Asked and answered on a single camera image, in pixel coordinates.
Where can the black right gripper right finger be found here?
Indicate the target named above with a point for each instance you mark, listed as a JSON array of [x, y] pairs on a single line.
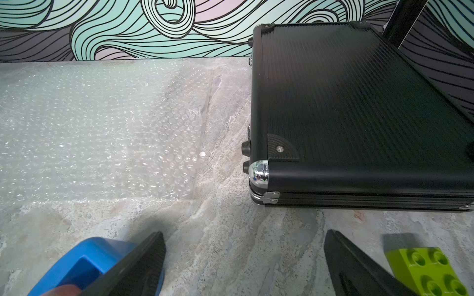
[[354, 273]]

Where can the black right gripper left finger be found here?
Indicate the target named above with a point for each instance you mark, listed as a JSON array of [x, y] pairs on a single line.
[[140, 273]]

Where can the clear bubble wrap sheet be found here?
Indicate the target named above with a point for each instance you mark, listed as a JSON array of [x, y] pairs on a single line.
[[86, 131]]

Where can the blue tape dispenser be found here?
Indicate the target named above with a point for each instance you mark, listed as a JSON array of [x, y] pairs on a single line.
[[81, 266]]

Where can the green toy brick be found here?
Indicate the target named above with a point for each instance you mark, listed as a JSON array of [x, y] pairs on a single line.
[[426, 271]]

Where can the black hard case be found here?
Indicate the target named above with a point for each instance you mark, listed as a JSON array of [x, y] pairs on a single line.
[[341, 119]]

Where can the black frame post right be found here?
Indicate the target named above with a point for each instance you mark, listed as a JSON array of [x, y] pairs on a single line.
[[403, 18]]

